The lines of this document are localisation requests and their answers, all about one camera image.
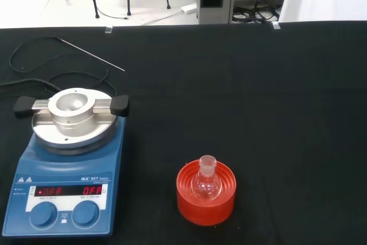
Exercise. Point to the blue-base heater with steel plate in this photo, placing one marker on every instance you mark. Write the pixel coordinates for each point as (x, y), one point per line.
(66, 170)

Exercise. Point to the white power strip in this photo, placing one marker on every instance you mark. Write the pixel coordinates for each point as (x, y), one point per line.
(189, 8)

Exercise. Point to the clear round-bottom glass flask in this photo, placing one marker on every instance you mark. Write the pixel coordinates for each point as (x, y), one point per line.
(207, 167)

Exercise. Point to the clear tape piece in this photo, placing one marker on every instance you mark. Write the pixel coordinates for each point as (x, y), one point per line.
(108, 29)
(275, 25)

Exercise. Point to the black bench cloth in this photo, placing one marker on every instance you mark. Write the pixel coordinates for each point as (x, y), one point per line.
(258, 113)

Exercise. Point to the red ribbed flask stand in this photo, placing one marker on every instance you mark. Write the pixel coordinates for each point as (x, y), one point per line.
(200, 213)

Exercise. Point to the thin metal probe rod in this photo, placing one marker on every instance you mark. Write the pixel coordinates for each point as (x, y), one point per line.
(91, 55)

